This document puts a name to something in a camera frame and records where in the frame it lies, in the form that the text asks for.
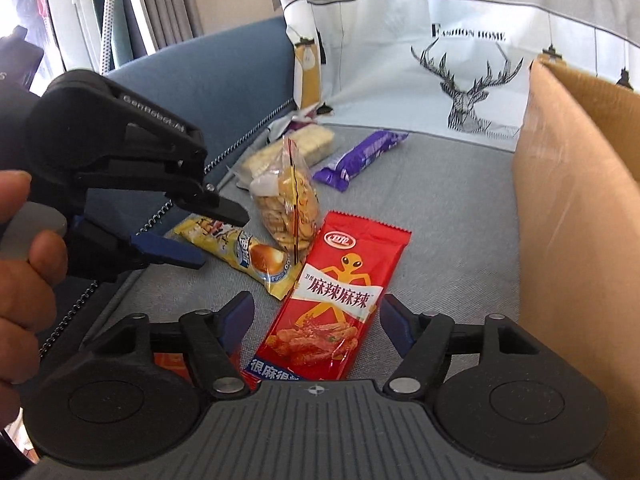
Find red square snack packet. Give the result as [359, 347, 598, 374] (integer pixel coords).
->
[154, 352, 192, 385]

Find deer print pillow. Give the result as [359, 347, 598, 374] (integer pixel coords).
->
[280, 0, 639, 151]

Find left hand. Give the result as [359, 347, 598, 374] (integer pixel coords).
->
[0, 169, 68, 428]

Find yellow cake snack packet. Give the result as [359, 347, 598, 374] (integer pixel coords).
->
[172, 216, 303, 300]

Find clear bag small biscuits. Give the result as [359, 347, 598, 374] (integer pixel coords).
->
[248, 159, 320, 263]

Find brown cardboard box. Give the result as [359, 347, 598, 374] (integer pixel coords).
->
[512, 60, 639, 479]

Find white rice cracker pack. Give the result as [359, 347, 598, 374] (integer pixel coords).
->
[236, 124, 337, 184]

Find red spicy snack bag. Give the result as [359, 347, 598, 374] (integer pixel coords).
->
[243, 211, 411, 389]

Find grey window curtain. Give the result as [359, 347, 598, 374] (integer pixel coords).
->
[84, 0, 205, 76]

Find purple chocolate bar wrapper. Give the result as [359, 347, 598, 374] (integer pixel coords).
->
[312, 129, 409, 192]

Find metal chain strap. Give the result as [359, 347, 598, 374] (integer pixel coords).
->
[38, 98, 296, 361]

